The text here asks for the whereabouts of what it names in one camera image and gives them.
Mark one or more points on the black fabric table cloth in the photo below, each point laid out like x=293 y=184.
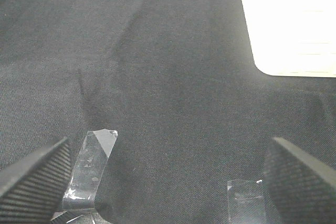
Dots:
x=175 y=78

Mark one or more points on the white basket on right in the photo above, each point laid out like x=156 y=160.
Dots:
x=292 y=37

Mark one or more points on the clear tape strip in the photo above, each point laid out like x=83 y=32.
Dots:
x=245 y=201
x=78 y=202

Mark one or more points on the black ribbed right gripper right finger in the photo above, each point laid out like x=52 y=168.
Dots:
x=301 y=187

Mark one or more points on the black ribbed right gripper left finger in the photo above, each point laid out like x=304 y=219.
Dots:
x=33 y=187

